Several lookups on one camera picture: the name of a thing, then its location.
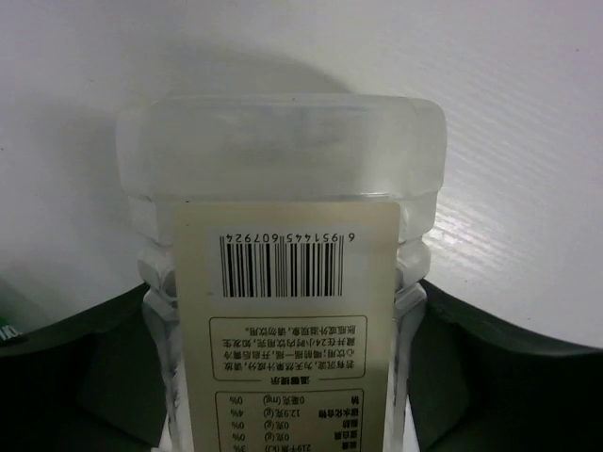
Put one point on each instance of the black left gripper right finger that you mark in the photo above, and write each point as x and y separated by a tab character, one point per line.
479	383

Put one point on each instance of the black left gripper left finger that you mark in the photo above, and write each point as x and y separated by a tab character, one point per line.
90	382

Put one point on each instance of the green label clear bottle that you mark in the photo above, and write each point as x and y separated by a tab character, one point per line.
15	316

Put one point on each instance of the frosted square plastic bottle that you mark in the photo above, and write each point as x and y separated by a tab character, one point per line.
283	251

